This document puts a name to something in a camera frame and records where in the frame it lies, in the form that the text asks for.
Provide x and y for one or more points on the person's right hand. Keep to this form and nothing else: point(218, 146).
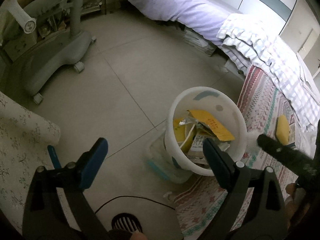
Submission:
point(295, 204)

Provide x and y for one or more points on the grey desk chair base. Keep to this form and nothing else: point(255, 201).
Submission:
point(66, 47)

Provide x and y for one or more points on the lavender bed sheet mattress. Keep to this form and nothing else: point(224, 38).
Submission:
point(205, 17)

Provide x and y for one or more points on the striped slipper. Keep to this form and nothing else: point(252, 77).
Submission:
point(126, 222)

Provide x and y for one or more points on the patterned striped bed cover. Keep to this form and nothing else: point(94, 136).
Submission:
point(260, 103)

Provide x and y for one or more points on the white chair armrest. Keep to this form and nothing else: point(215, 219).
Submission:
point(27, 23)

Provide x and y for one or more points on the yellow paper envelope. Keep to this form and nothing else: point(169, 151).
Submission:
point(204, 117)

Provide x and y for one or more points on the checked white purple quilt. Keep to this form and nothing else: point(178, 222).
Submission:
point(247, 44)

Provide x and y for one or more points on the yellow bag in bin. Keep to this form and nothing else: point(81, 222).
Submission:
point(184, 134)

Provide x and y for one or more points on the floral white cloth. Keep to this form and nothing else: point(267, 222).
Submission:
point(24, 138)

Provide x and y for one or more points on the yellow sponge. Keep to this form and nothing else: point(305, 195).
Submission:
point(282, 130)

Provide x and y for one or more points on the white plastic trash bin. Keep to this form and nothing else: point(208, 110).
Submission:
point(165, 156)

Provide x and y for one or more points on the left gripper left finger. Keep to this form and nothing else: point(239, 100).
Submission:
point(43, 216)

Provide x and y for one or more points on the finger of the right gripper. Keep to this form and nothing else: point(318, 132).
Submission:
point(298, 162)

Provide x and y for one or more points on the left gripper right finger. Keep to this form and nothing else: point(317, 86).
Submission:
point(266, 215)

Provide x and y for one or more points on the blue snack box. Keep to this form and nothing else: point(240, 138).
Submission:
point(290, 135)

